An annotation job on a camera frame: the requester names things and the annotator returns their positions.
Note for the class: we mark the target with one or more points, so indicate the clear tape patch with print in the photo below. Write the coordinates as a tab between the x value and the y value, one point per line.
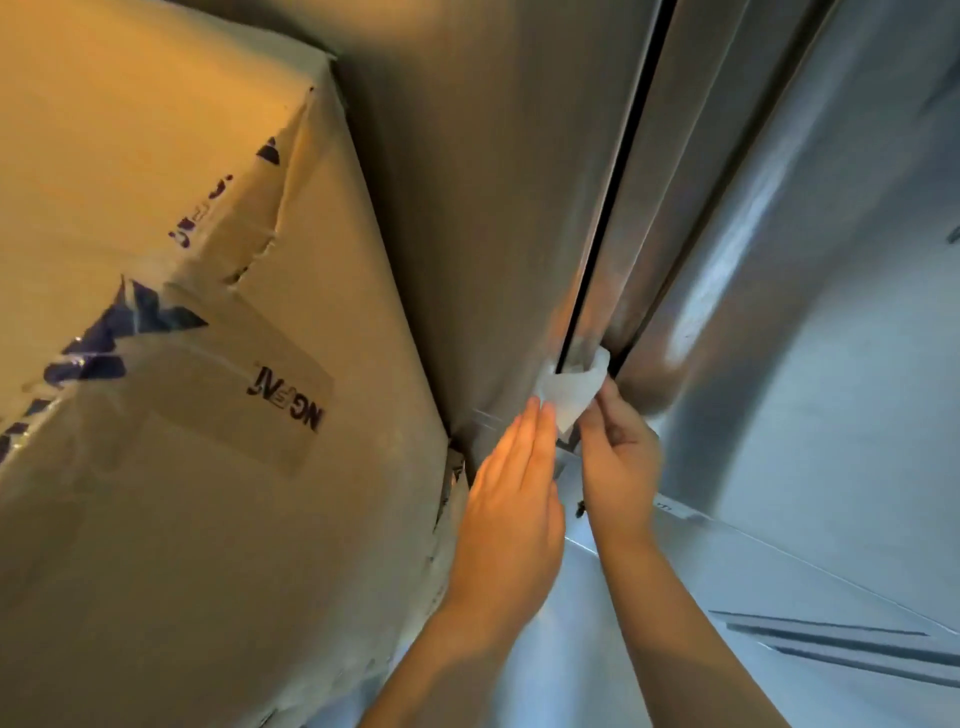
240	382

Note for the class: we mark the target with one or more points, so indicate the person's left forearm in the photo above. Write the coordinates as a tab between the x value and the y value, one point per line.
442	675

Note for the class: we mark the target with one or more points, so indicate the person's left hand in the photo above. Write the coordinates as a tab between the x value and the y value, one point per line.
506	525

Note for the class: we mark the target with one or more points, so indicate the person's left fingers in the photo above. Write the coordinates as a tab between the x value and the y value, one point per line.
521	446

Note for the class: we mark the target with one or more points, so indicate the large brown cardboard box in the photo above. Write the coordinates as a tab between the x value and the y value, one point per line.
187	375

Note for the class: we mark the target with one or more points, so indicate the person's right hand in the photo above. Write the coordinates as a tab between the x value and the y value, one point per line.
622	480

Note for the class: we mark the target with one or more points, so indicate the stainless steel freezer drawer front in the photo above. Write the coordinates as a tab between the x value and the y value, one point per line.
750	637

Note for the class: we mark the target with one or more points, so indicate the stainless steel refrigerator door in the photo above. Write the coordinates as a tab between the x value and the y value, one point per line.
487	187
810	300

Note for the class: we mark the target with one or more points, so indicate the person's right forearm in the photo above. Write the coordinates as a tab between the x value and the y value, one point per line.
675	637

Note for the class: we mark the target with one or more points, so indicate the white tissue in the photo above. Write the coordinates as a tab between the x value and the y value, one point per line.
574	394

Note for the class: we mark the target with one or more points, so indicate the person's right thumb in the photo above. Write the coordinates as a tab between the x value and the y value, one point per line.
590	442

